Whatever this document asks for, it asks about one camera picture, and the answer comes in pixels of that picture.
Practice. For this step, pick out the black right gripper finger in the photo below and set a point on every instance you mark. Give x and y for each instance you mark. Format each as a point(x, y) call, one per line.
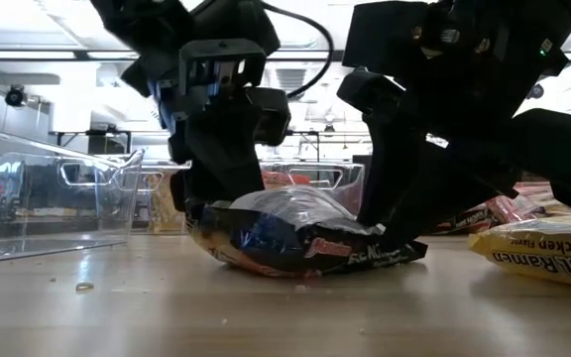
point(389, 149)
point(454, 188)

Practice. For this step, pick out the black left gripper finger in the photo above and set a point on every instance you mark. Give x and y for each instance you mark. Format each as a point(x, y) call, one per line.
point(179, 193)
point(216, 158)

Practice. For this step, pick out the yellow Maruchan ramen pack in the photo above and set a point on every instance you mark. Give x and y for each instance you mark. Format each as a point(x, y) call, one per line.
point(538, 253)
point(164, 208)

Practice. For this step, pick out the red spicy noodle pack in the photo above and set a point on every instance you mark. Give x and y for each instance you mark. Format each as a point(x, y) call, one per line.
point(280, 179)
point(513, 205)

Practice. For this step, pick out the black fire noodle pack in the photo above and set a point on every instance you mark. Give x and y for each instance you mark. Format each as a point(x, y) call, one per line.
point(285, 243)
point(464, 223)

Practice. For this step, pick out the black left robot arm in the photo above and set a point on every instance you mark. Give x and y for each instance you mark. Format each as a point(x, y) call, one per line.
point(137, 25)

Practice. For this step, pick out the clear plastic bin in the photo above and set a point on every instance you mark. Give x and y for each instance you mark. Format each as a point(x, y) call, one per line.
point(144, 218)
point(350, 193)
point(67, 238)

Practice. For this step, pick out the black ceiling spotlight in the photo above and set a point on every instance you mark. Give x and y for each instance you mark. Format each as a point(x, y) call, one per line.
point(15, 96)
point(536, 91)

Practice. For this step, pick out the noodle crumb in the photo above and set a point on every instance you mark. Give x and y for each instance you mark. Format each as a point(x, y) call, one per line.
point(84, 286)

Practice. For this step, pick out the black overhead beam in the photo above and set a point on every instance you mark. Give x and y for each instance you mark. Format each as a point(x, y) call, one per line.
point(42, 54)

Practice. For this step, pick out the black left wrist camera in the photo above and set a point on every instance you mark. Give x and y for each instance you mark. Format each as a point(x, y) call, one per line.
point(270, 116)

